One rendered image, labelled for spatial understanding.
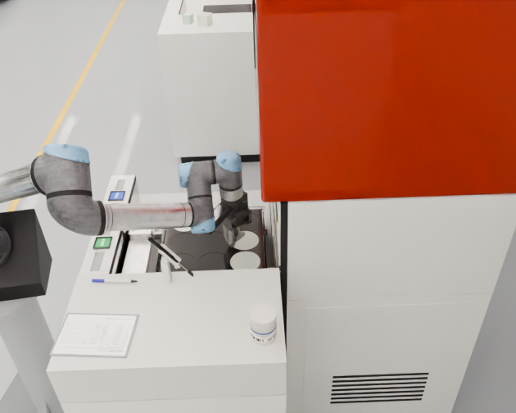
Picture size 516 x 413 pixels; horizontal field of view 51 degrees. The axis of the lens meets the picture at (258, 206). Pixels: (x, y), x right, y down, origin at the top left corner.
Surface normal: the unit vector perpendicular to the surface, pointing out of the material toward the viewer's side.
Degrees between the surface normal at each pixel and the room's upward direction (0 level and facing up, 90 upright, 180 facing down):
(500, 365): 0
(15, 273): 45
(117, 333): 0
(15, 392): 90
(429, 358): 90
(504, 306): 0
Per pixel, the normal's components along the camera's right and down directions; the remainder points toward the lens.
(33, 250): 0.10, -0.14
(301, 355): 0.03, 0.62
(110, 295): -0.03, -0.79
